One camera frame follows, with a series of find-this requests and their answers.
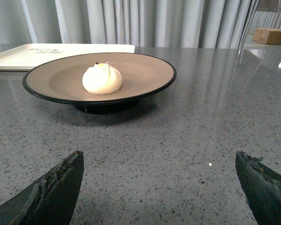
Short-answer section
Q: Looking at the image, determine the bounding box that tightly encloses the brown cardboard box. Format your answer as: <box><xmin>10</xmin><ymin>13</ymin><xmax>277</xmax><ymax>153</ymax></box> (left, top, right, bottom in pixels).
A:
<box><xmin>253</xmin><ymin>28</ymin><xmax>281</xmax><ymax>45</ymax></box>

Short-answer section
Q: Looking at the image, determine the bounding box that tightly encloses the grey pleated curtain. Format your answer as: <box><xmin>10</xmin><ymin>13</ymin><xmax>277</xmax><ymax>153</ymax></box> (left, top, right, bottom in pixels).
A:
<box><xmin>0</xmin><ymin>0</ymin><xmax>281</xmax><ymax>49</ymax></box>

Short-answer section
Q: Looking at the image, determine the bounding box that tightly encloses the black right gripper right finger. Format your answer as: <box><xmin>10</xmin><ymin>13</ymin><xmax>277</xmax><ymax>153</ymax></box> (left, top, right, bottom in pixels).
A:
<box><xmin>236</xmin><ymin>151</ymin><xmax>281</xmax><ymax>225</ymax></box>

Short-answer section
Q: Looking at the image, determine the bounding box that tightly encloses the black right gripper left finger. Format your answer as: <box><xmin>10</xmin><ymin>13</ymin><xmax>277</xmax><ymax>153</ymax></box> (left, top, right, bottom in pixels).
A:
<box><xmin>0</xmin><ymin>151</ymin><xmax>84</xmax><ymax>225</ymax></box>

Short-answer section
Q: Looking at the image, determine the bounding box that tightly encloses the white steamed bun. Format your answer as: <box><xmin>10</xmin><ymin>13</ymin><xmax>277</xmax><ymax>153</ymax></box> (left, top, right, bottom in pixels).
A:
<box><xmin>82</xmin><ymin>63</ymin><xmax>123</xmax><ymax>95</ymax></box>

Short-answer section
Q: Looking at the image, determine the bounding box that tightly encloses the white rectangular tray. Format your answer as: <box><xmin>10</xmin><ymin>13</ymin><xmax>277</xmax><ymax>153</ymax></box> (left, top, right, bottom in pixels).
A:
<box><xmin>0</xmin><ymin>44</ymin><xmax>135</xmax><ymax>71</ymax></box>

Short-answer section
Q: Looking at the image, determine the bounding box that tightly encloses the beige plate with black rim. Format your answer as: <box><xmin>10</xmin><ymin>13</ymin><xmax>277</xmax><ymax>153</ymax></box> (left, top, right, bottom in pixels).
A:
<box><xmin>22</xmin><ymin>52</ymin><xmax>177</xmax><ymax>114</ymax></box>

